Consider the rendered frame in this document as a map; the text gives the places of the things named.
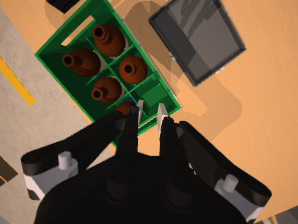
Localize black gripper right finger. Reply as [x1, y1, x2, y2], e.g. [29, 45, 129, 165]
[157, 103, 272, 224]

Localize green bottle crate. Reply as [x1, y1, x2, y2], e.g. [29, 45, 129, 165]
[50, 9, 181, 136]

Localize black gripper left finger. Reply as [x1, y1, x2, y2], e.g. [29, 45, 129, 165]
[21, 100, 144, 201]

